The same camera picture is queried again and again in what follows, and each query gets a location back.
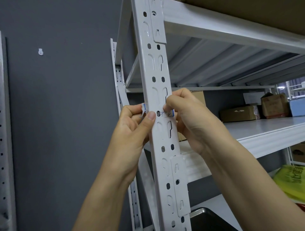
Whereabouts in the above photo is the steel tray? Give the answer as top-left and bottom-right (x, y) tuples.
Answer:
(189, 207), (235, 231)

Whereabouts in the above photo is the person's right hand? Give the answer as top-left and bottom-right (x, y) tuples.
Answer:
(162, 87), (241, 162)

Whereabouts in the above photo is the white paper sheet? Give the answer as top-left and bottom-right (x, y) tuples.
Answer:
(243, 92), (264, 105)

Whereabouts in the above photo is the yellow-green plastic bag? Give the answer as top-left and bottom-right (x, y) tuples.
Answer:
(273, 164), (305, 203)

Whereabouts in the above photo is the person's left forearm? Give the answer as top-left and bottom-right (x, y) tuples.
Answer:
(71, 163), (141, 231)

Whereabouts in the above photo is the flat cardboard box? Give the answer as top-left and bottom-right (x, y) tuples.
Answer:
(219, 104), (259, 122)

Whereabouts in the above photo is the large cardboard box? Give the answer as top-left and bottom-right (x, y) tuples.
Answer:
(182, 0), (305, 36)

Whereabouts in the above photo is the cardboard box with dark print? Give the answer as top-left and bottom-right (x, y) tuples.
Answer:
(290, 142), (305, 163)

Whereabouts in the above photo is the brown box with red print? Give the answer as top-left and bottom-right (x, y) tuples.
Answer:
(260, 92), (290, 119)

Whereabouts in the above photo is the light blue box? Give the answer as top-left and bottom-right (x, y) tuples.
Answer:
(288, 99), (305, 117)

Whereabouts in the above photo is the person's right forearm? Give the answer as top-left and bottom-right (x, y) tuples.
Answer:
(202, 140), (305, 231)

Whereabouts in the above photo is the white perforated shelf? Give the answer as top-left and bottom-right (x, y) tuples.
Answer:
(130, 0), (192, 231)

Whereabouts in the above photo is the small printed cardboard box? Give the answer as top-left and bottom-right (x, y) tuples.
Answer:
(176, 90), (207, 142)

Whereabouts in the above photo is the person's left hand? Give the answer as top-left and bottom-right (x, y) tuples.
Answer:
(108, 104), (157, 185)

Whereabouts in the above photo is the white metal shelving rack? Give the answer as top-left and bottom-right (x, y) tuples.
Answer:
(143, 166), (305, 231)

